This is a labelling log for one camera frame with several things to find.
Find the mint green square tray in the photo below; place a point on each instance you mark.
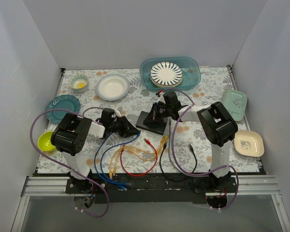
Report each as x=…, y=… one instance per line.
x=235, y=102

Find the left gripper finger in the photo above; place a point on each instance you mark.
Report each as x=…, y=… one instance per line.
x=129, y=127
x=130, y=132

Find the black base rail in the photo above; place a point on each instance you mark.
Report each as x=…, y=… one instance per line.
x=157, y=188

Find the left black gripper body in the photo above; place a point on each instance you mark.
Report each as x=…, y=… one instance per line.
x=123, y=126

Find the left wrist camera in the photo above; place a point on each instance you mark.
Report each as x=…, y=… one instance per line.
x=117, y=112

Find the black network switch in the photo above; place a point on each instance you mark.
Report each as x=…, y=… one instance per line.
x=141, y=123

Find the lime green bowl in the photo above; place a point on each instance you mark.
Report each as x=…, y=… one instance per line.
x=44, y=142

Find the floral table mat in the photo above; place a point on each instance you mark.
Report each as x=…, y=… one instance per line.
x=191, y=147

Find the white deep plate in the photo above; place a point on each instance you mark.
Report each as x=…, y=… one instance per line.
x=112, y=87

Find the aluminium frame rail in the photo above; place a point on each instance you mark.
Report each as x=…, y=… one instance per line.
x=58, y=186

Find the cream square dish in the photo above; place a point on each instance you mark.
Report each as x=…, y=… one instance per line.
x=248, y=143

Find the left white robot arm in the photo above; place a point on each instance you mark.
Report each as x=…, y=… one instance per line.
x=71, y=133

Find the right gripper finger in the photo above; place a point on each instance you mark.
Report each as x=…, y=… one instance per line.
x=152, y=114
x=158, y=125

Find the teal scalloped plate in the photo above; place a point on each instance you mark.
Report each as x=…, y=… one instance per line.
x=67, y=102

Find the small patterned bowl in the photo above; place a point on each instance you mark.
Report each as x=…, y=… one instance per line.
x=79, y=83

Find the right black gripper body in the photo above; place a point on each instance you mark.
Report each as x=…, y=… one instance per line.
x=156, y=114

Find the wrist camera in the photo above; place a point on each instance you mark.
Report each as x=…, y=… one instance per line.
x=161, y=100
x=117, y=112

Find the striped blue white plate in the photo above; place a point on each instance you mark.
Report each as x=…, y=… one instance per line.
x=166, y=74

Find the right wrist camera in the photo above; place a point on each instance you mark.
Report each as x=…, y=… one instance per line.
x=161, y=100

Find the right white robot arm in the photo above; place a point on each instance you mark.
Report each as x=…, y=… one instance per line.
x=218, y=126

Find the teal plastic container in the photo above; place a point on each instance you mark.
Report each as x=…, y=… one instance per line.
x=190, y=68

